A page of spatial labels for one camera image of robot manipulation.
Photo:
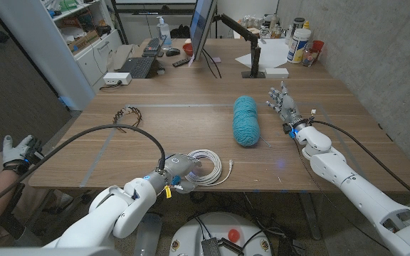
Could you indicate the white wipes canister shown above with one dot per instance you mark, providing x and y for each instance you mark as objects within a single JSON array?
[{"x": 298, "y": 45}]

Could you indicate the clear hand sanitizer bottle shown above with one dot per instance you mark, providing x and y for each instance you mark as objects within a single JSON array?
[{"x": 164, "y": 35}]

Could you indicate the white power strip box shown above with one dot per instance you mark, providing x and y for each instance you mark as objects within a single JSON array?
[{"x": 117, "y": 78}]

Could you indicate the dark lidded canister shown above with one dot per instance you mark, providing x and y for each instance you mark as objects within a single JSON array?
[{"x": 297, "y": 23}]

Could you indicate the grey slanted table leg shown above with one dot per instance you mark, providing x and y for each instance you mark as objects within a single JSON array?
[{"x": 310, "y": 215}]

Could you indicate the small black keyboard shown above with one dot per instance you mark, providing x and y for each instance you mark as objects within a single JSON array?
[{"x": 152, "y": 46}]

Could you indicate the clear glass jar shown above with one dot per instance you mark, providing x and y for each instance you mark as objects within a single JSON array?
[{"x": 310, "y": 57}]

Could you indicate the large black keyboard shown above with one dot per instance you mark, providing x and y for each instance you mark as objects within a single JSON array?
[{"x": 137, "y": 67}]

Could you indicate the flat white box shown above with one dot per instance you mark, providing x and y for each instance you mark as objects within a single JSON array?
[{"x": 276, "y": 73}]

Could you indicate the red stop button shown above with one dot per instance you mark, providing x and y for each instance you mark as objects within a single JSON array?
[{"x": 233, "y": 235}]

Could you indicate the black remote control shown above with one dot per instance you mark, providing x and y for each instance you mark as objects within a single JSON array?
[{"x": 181, "y": 62}]

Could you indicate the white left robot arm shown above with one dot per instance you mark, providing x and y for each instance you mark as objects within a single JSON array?
[{"x": 102, "y": 220}]

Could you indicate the black computer mouse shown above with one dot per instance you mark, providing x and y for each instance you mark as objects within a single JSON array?
[{"x": 172, "y": 52}]

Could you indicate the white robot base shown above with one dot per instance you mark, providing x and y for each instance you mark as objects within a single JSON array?
[{"x": 219, "y": 227}]

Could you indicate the cardboard box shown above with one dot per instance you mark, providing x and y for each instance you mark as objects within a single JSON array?
[{"x": 82, "y": 41}]

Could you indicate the computer monitor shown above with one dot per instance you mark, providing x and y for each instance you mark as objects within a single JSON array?
[{"x": 201, "y": 25}]

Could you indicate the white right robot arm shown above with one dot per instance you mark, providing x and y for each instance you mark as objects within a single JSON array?
[{"x": 351, "y": 188}]

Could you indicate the dark brown scalloped headband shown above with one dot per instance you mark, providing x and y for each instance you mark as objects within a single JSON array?
[{"x": 116, "y": 120}]

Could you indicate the pink sticky note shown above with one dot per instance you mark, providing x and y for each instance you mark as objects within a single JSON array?
[{"x": 215, "y": 59}]

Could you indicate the beige cloth bag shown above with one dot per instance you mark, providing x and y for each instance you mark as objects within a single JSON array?
[{"x": 121, "y": 55}]

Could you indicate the black bag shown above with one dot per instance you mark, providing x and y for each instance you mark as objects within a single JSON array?
[{"x": 180, "y": 32}]

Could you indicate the teal yarn skein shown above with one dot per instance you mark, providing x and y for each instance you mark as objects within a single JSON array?
[{"x": 246, "y": 121}]

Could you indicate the black glove tracker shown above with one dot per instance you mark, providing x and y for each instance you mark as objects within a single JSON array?
[{"x": 34, "y": 151}]

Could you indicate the person's white gloved hand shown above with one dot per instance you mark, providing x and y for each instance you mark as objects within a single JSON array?
[{"x": 13, "y": 151}]

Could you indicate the yellow bottle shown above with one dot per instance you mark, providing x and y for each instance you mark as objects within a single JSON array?
[{"x": 306, "y": 25}]

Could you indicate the white shelf cabinet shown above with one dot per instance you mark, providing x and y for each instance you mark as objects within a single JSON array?
[{"x": 41, "y": 53}]

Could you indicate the grey ribbed metal block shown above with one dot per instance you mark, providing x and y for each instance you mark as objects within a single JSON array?
[{"x": 211, "y": 247}]

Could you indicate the red cup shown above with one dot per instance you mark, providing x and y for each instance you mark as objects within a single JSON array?
[{"x": 317, "y": 46}]

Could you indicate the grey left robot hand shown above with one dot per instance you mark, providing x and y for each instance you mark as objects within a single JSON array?
[{"x": 178, "y": 165}]

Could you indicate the red bowl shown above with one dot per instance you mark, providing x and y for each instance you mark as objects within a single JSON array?
[{"x": 188, "y": 48}]

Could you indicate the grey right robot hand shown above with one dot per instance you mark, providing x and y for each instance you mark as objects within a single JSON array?
[{"x": 289, "y": 108}]

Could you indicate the white paper sheet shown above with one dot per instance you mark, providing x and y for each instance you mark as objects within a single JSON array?
[{"x": 272, "y": 53}]

